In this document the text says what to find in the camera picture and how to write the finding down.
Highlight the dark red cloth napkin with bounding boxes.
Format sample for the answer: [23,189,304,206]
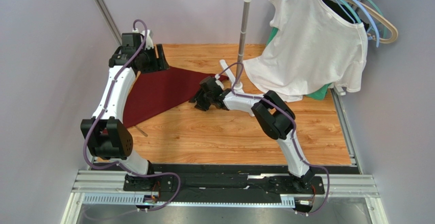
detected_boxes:
[123,67,215,128]

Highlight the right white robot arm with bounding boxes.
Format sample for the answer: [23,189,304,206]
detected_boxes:
[189,77,315,190]

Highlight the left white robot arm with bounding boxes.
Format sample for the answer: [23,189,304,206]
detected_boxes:
[80,30,169,178]

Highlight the metal utensil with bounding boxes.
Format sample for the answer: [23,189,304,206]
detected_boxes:
[134,126,148,137]

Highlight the green garment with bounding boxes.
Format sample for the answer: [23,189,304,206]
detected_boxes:
[266,27,331,101]

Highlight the white t-shirt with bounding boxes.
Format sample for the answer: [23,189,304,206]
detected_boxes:
[244,0,368,102]

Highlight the white clothes rack stand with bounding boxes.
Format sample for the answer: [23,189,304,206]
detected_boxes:
[220,0,252,93]

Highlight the black garment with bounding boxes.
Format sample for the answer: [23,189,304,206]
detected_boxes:
[322,0,359,23]

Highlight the teal plastic hanger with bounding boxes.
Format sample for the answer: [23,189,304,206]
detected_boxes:
[327,0,398,45]

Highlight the blue plastic hanger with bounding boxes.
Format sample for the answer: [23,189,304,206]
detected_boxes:
[340,0,388,47]

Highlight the wooden hanger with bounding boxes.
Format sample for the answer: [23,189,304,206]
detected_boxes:
[338,0,399,46]

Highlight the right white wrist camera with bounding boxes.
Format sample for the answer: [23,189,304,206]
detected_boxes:
[210,74,225,90]

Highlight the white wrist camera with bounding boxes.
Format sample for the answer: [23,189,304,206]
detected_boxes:
[144,30,154,50]
[210,74,225,90]

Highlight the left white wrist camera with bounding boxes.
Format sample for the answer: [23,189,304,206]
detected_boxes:
[144,30,154,50]

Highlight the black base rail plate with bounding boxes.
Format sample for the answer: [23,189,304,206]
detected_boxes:
[91,162,361,205]

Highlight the aluminium frame rail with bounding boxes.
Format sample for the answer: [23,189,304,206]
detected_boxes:
[94,0,122,45]

